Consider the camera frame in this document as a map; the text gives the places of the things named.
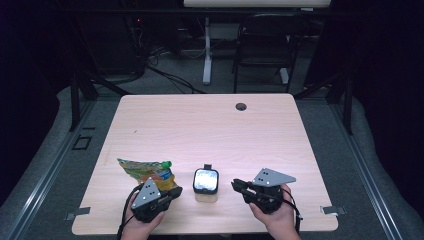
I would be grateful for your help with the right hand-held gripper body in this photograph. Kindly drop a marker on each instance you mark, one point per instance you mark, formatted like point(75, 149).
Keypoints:
point(266, 196)

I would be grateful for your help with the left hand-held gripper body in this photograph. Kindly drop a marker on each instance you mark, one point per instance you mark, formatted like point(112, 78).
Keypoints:
point(148, 200)

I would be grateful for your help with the yellow green spouted food pouch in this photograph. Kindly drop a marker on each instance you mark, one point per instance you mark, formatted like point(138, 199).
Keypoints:
point(146, 170)

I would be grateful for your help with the person's right hand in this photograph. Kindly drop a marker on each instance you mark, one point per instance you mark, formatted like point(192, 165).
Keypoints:
point(281, 223)

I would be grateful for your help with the person's left hand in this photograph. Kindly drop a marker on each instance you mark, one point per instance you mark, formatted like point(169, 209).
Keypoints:
point(136, 230)

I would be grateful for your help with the short white desk foot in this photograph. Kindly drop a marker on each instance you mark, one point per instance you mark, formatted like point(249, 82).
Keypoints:
point(284, 76)

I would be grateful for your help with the black metal stand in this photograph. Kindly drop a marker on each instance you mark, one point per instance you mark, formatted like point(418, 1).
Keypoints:
point(348, 106)
point(75, 100)

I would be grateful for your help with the white desk leg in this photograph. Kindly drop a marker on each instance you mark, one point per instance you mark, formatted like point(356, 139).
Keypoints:
point(207, 60)

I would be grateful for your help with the black folding chair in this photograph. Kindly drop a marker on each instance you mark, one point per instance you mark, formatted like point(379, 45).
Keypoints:
point(266, 46)

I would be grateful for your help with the white background desk top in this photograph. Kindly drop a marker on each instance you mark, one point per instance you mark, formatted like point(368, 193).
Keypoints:
point(256, 3)

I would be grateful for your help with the grey metal table bracket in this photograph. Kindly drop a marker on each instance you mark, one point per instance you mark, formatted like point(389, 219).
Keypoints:
point(78, 212)
point(333, 210)

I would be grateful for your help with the metal floor rail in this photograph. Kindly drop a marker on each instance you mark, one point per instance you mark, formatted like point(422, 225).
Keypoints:
point(366, 173)
point(50, 168)

